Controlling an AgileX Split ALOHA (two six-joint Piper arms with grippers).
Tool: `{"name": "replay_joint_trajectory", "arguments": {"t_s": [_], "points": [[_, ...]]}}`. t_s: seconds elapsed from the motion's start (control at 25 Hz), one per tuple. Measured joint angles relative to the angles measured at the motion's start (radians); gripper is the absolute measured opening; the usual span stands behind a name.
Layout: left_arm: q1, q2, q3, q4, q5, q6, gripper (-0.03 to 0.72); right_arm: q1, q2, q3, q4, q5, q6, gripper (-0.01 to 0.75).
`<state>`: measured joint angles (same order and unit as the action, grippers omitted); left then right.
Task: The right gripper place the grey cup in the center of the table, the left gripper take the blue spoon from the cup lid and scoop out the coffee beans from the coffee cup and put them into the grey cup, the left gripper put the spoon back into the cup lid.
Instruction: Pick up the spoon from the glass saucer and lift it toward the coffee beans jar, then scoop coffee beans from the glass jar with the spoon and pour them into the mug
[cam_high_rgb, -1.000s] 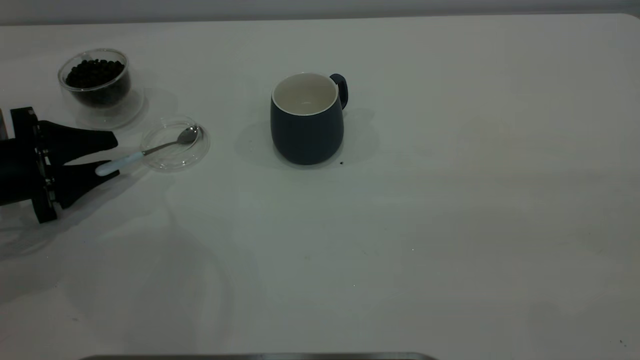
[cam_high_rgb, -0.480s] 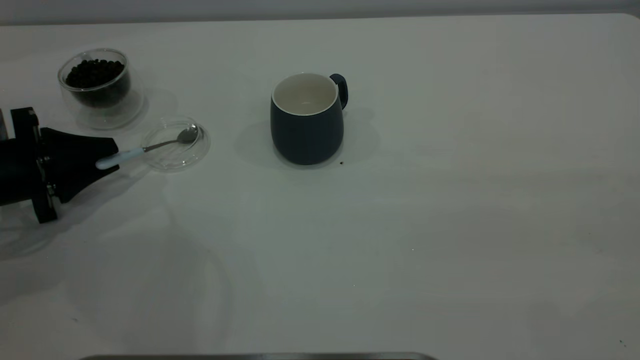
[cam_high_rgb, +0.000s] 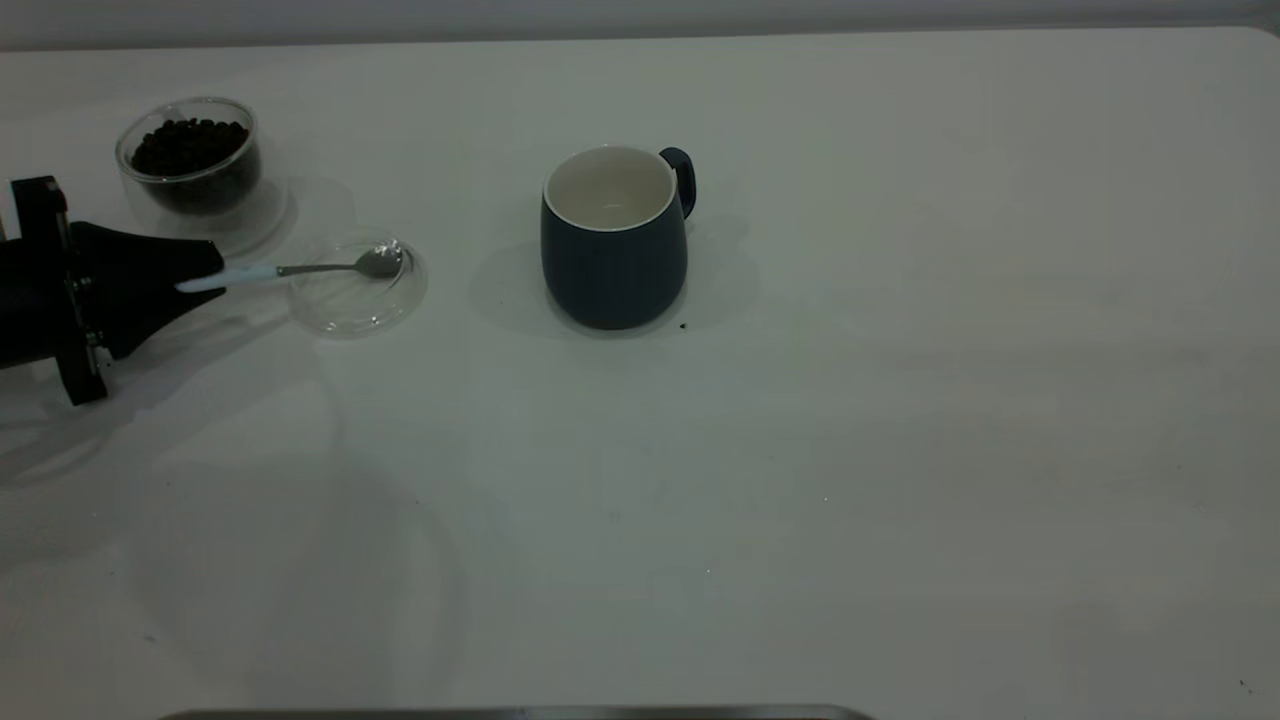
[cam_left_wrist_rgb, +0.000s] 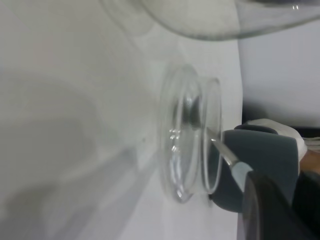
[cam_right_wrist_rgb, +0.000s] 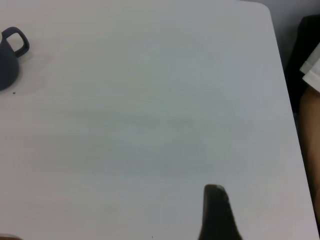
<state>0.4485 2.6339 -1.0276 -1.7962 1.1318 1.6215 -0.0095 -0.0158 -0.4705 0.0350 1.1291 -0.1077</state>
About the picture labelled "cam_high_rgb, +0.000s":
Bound clear glass saucer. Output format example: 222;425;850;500
288;232;428;338

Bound clear double-wall glass bowl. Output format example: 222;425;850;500
115;97;291;261

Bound dark grey cup white inside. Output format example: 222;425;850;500
540;145;697;332

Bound dark coffee beans pile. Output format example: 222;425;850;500
131;118;263;216

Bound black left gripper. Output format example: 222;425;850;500
0;177;227;406

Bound metal spoon pale blue handle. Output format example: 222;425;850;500
178;248;404;294

